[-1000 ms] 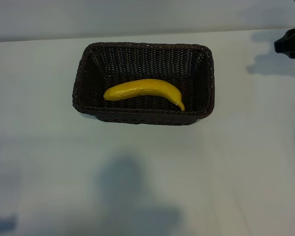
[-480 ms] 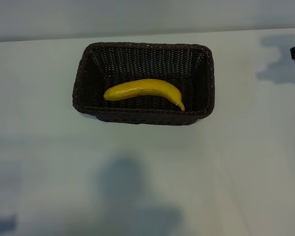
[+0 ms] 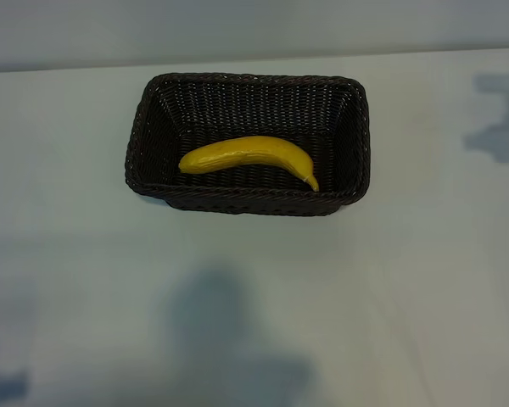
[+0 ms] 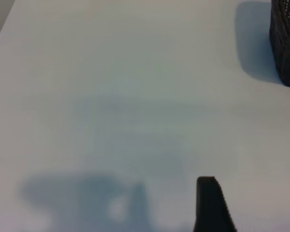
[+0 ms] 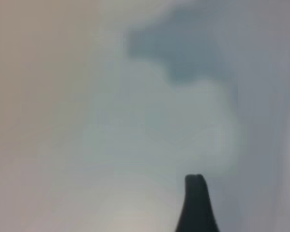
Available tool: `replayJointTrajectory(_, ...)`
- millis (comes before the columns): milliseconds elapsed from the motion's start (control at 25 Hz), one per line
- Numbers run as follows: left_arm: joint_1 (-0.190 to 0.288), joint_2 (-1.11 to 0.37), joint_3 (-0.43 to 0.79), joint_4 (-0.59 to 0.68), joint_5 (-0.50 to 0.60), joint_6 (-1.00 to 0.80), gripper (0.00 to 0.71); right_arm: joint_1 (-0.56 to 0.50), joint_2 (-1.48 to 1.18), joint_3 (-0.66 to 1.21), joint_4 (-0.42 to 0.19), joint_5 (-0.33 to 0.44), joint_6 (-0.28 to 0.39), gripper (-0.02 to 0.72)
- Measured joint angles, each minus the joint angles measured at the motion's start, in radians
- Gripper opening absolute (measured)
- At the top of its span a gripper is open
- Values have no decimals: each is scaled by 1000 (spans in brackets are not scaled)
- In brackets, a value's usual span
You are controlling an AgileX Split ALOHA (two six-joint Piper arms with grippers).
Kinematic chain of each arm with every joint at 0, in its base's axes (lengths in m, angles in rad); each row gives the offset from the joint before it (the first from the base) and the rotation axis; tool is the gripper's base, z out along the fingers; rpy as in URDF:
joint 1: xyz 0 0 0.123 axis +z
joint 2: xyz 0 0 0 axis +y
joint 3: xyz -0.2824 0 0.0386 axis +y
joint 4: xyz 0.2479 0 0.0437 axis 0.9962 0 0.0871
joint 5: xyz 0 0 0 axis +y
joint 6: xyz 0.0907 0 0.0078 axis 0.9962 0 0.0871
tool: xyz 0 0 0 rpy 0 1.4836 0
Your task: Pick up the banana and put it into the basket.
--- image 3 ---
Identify yellow banana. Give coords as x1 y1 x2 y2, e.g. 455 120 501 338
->
177 135 320 192

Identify dark brown woven basket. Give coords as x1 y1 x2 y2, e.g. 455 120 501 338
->
125 72 372 216

